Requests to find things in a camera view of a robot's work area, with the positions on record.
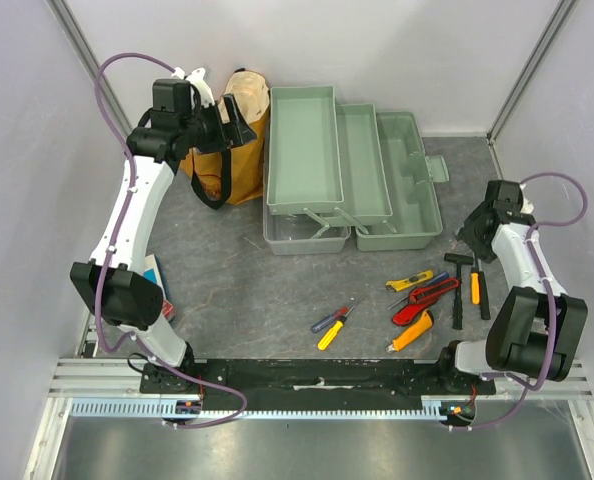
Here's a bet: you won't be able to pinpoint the orange handled chisel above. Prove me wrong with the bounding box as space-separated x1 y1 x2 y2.
470 256 481 305

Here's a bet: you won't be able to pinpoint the red handled pliers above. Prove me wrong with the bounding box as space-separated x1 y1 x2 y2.
391 301 435 327

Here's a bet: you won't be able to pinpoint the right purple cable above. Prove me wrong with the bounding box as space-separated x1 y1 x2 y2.
439 172 591 432

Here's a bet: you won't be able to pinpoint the blue red box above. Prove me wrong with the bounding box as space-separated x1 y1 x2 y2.
144 254 176 324

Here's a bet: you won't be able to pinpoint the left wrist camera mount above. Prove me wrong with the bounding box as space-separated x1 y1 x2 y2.
171 67 217 119

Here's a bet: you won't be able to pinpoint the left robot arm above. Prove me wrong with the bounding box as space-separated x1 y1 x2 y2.
70 78 257 393

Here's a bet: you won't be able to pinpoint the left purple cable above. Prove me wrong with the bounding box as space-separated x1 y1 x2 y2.
95 52 251 430

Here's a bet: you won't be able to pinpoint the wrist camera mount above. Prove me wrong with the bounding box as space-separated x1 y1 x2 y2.
518 182 534 215
171 67 217 119

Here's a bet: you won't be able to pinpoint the blue handled small screwdriver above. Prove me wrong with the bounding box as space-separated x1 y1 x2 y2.
424 271 450 287

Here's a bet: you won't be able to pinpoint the purple cable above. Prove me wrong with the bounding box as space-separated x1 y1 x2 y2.
95 52 251 430
439 172 591 432

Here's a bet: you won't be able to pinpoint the black hammer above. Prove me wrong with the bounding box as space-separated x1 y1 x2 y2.
444 253 474 330

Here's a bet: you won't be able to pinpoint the yellow utility knife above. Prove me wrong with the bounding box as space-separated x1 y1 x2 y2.
385 270 434 292

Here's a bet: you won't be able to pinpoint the green toolbox with clear lid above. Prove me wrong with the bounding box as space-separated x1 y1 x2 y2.
263 86 449 256

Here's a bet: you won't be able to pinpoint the orange utility knife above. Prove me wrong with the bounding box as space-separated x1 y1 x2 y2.
386 309 434 353

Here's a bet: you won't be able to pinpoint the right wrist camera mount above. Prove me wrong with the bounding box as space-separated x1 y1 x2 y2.
518 182 534 215

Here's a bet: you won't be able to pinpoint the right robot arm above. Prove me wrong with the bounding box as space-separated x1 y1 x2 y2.
263 87 588 394

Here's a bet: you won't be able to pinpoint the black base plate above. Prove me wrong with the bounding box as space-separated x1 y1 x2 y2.
139 357 498 399

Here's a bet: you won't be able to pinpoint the yellow handled screwdriver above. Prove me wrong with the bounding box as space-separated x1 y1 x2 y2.
317 320 344 351

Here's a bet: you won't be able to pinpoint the orange tote bag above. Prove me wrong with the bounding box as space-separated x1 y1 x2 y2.
180 68 270 210

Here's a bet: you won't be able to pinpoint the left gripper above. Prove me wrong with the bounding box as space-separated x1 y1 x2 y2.
181 95 257 156

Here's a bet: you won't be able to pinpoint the red utility knife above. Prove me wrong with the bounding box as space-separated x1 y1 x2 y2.
408 277 461 304

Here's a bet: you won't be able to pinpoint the blue cable duct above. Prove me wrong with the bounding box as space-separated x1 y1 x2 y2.
70 398 447 420

